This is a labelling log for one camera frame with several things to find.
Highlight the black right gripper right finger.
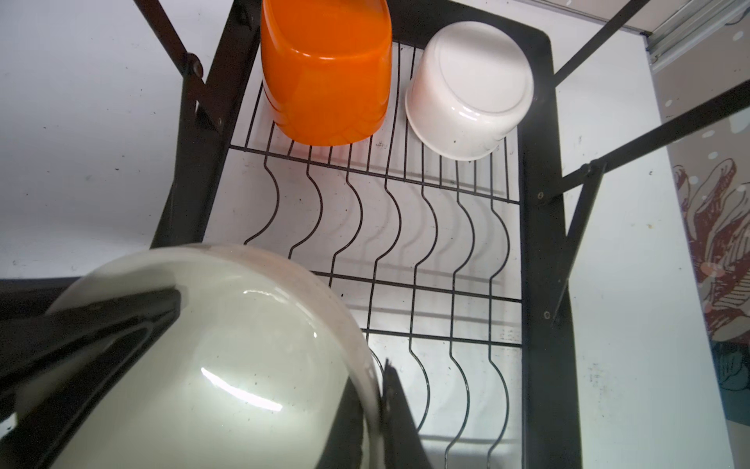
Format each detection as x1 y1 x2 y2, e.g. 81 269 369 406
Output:
318 363 431 468

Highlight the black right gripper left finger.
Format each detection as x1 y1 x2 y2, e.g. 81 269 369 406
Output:
1 288 182 468

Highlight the cream ceramic bowl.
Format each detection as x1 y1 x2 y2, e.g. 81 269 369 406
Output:
42 244 383 468

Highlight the white plastic bowl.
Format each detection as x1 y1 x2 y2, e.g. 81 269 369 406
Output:
404 21 534 161

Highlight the orange plastic bowl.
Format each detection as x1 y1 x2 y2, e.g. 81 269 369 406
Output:
261 0 393 147

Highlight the black wire dish rack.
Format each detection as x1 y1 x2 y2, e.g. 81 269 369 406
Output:
139 1 749 468

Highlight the aluminium frame corner post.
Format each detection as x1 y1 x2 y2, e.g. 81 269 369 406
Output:
646 0 749 73

